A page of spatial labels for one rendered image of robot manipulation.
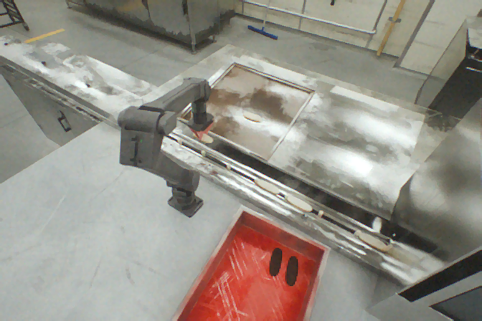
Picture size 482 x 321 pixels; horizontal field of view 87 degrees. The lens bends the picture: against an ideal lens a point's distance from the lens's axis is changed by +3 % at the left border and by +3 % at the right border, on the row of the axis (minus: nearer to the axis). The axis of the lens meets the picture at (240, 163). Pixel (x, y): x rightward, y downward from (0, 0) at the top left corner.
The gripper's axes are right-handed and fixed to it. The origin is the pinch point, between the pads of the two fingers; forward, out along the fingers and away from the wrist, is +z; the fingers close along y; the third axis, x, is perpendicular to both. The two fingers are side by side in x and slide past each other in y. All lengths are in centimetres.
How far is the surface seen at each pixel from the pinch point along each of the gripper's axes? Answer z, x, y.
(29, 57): 5, -128, 2
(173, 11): 58, -206, -201
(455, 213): -29, 80, 10
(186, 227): 10.7, 17.5, 33.5
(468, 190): -33, 80, 6
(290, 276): 9, 57, 29
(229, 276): 10, 41, 39
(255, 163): 12.7, 22.8, -9.0
